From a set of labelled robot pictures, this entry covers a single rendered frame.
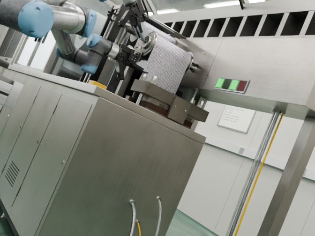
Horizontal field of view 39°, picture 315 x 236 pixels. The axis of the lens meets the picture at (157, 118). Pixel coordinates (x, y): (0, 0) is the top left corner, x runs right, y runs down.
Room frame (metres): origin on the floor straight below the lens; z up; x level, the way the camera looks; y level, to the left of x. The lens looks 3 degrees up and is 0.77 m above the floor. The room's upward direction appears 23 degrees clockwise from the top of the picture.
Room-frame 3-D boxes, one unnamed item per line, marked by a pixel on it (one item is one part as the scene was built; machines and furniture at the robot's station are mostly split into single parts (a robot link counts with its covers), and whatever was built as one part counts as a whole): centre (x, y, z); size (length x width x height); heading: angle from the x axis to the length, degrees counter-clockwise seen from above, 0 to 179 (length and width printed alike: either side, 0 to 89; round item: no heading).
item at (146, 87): (2.29, -0.03, 1.00); 0.40 x 0.16 x 0.06; 119
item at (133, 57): (2.26, 0.27, 1.12); 0.12 x 0.08 x 0.09; 119
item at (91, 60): (2.19, 0.43, 1.01); 0.11 x 0.08 x 0.11; 82
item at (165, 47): (2.54, 0.16, 1.16); 0.39 x 0.23 x 0.51; 29
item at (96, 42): (2.18, 0.41, 1.11); 0.11 x 0.08 x 0.09; 119
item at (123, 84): (2.38, 0.25, 1.05); 0.06 x 0.05 x 0.31; 119
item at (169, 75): (2.37, 0.06, 1.11); 0.23 x 0.01 x 0.18; 119
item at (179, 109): (2.22, -0.08, 0.96); 0.10 x 0.03 x 0.11; 119
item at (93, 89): (3.21, 0.63, 0.88); 2.52 x 0.66 x 0.04; 29
